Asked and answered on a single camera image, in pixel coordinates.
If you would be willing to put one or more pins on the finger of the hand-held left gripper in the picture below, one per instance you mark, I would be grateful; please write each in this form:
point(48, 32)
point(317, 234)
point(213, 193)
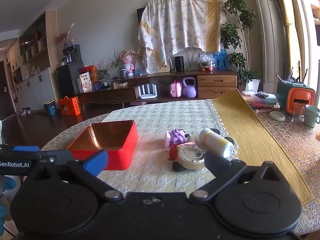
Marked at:
point(25, 149)
point(15, 165)

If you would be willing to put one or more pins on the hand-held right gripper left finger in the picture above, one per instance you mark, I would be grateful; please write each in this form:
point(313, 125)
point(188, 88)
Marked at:
point(96, 161)

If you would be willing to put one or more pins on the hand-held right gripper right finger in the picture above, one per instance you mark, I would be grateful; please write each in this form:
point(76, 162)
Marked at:
point(215, 162)

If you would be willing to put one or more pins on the white bottle yellow band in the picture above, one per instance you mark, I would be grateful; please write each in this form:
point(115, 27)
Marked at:
point(216, 141)

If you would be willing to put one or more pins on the red tin box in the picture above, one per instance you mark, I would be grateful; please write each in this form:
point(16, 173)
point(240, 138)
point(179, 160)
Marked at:
point(117, 158)

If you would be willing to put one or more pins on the round metal tin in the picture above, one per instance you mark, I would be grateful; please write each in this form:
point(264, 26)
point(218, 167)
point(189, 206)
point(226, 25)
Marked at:
point(192, 156)

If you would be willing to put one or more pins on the small black object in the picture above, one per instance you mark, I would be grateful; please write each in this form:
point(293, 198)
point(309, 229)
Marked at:
point(178, 167)

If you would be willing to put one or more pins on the red packet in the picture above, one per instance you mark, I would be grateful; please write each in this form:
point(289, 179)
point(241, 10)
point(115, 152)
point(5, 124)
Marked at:
point(173, 153)

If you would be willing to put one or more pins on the person's left hand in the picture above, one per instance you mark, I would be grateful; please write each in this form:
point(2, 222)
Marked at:
point(9, 185)

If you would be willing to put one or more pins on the white framed sunglasses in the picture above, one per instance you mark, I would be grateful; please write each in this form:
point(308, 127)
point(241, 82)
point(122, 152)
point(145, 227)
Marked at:
point(230, 140)

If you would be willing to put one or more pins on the pair of shoes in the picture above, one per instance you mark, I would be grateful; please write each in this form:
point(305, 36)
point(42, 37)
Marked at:
point(25, 111)

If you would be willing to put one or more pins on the purple toy figure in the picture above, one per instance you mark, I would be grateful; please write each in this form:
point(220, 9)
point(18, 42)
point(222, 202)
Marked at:
point(177, 136)

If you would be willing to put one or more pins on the yellow wood-grain table mat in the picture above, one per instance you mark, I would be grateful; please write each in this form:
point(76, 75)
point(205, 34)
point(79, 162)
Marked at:
point(250, 130)

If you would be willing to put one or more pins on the blue bucket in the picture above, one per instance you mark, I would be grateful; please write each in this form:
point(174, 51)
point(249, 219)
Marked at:
point(51, 108)

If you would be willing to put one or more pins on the dark wooden door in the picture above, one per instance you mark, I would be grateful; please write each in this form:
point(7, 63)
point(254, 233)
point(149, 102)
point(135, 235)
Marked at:
point(5, 92)

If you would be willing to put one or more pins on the orange cartoon carton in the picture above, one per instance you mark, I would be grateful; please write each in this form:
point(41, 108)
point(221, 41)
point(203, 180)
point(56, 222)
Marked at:
point(69, 107)

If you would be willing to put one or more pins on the cream quilted table cloth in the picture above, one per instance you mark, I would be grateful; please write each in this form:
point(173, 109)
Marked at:
point(155, 120)

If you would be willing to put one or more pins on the blue toy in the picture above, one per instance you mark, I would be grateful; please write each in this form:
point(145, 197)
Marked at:
point(98, 87)

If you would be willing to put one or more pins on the purple kettlebell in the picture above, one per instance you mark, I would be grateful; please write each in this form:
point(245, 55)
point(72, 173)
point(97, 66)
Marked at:
point(189, 90)

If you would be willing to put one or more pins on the stack of flat books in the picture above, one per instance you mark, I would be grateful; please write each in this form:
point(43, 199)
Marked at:
point(262, 101)

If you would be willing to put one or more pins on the round white lid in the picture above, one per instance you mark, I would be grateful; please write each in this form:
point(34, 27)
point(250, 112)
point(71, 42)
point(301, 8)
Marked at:
point(277, 115)

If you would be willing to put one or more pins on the white orange snack box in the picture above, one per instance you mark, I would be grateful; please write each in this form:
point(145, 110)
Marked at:
point(85, 83)

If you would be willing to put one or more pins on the small flat cream box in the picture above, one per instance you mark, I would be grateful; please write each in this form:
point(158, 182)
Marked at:
point(120, 85)

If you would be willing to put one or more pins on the black mini fridge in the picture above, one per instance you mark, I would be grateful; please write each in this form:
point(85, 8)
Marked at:
point(66, 80)

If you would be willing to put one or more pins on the wooden television cabinet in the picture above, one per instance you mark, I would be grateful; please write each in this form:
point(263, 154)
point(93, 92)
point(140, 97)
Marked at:
point(217, 81)

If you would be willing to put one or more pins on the clear plastic bag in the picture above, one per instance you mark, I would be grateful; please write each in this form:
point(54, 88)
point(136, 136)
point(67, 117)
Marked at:
point(262, 95)

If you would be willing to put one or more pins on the pink toy suitcase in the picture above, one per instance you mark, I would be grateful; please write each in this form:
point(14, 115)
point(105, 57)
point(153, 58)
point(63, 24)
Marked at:
point(175, 90)

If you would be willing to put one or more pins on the white router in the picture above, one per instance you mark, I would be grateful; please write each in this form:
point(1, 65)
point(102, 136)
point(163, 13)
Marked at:
point(147, 91)

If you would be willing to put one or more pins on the orange gift box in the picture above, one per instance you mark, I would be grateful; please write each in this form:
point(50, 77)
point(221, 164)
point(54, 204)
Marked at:
point(92, 73)

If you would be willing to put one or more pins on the small green potted plant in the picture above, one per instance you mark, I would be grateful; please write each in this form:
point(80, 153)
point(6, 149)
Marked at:
point(102, 73)

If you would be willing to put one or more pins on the plant in blue-white vase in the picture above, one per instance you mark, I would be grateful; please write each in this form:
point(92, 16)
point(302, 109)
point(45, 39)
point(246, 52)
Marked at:
point(122, 73)

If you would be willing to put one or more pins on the clear drinking glass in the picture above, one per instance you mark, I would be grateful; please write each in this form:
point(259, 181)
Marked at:
point(298, 113)

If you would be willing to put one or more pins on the plastic bag of fruit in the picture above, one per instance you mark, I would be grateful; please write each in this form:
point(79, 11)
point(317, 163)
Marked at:
point(206, 61)

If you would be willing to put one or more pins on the blue picture box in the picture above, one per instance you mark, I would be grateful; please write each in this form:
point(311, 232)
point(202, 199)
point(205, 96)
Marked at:
point(220, 60)

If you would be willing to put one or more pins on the pink plush doll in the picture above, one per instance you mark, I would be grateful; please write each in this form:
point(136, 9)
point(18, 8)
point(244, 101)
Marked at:
point(127, 62)

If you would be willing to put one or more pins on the black cylinder speaker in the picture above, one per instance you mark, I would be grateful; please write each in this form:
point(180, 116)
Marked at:
point(179, 64)

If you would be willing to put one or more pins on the black coffee machine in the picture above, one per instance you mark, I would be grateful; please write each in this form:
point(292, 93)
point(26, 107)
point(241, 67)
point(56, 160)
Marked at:
point(72, 55)

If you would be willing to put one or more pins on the green orange desk organizer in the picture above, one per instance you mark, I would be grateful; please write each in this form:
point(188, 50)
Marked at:
point(298, 97)

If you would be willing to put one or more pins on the pale green mug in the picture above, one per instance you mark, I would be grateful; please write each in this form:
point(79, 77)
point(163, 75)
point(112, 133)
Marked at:
point(311, 116)

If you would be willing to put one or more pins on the bunch of paint brushes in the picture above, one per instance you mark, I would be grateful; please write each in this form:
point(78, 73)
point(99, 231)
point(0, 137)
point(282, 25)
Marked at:
point(290, 76)

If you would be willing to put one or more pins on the vase of dried flowers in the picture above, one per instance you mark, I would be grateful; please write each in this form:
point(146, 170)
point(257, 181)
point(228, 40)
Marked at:
point(63, 38)

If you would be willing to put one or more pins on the small doll figurine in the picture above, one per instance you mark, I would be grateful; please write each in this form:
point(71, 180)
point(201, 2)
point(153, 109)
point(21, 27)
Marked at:
point(72, 42)

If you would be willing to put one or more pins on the tall potted tree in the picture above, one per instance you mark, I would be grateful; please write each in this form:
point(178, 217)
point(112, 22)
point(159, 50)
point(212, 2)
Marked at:
point(235, 30)

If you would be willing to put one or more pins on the white standing air conditioner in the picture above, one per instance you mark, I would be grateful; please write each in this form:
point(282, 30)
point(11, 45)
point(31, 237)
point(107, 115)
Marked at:
point(270, 30)

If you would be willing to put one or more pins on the floral cloth cover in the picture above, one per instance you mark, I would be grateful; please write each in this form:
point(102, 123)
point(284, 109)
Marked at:
point(180, 22)

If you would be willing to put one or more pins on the yellow curtain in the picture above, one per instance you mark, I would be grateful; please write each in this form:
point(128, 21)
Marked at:
point(291, 35)

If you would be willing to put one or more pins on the black television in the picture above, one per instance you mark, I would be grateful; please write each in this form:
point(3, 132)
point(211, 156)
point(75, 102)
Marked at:
point(140, 17)

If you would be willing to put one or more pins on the wooden wall cabinet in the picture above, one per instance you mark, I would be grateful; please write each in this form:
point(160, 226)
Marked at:
point(37, 80)

